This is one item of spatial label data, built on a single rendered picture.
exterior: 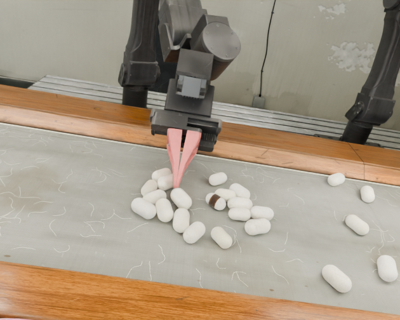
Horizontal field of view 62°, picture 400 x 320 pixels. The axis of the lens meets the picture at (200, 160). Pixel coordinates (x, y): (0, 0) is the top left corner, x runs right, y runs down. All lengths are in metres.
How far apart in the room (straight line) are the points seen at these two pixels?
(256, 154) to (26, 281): 0.42
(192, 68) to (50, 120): 0.31
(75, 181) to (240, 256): 0.25
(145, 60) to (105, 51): 1.75
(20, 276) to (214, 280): 0.19
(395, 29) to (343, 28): 1.70
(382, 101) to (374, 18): 1.79
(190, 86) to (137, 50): 0.39
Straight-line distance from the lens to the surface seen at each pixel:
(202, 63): 0.43
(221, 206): 0.45
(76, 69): 2.63
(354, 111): 0.94
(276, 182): 0.57
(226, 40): 0.47
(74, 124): 0.62
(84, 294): 0.32
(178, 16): 0.56
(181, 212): 0.42
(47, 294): 0.33
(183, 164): 0.45
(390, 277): 0.46
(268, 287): 0.39
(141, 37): 0.78
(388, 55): 0.92
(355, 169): 0.67
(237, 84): 2.52
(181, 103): 0.47
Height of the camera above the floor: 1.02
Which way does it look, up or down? 29 degrees down
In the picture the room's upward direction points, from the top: 11 degrees clockwise
